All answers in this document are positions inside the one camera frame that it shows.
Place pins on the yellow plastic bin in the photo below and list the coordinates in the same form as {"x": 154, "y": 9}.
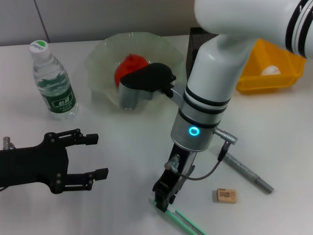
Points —
{"x": 269, "y": 83}

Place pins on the white paper ball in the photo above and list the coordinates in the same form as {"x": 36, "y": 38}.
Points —
{"x": 271, "y": 70}

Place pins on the black mesh pen holder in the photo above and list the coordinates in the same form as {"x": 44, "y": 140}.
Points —
{"x": 195, "y": 41}

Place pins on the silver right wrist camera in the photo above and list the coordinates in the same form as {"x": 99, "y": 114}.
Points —
{"x": 144, "y": 80}

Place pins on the red-orange fruit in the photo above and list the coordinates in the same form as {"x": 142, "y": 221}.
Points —
{"x": 129, "y": 66}

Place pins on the clear green-label water bottle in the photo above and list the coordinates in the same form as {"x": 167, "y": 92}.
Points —
{"x": 60, "y": 102}

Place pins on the grey marker pen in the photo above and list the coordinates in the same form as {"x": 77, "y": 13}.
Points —
{"x": 247, "y": 171}

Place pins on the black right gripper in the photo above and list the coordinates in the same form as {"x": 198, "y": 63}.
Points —
{"x": 168, "y": 181}

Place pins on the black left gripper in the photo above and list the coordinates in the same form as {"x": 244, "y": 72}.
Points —
{"x": 31, "y": 166}

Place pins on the green glass fruit bowl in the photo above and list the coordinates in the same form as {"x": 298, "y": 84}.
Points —
{"x": 102, "y": 61}

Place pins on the small beige eraser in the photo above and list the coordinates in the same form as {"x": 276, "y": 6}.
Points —
{"x": 226, "y": 195}

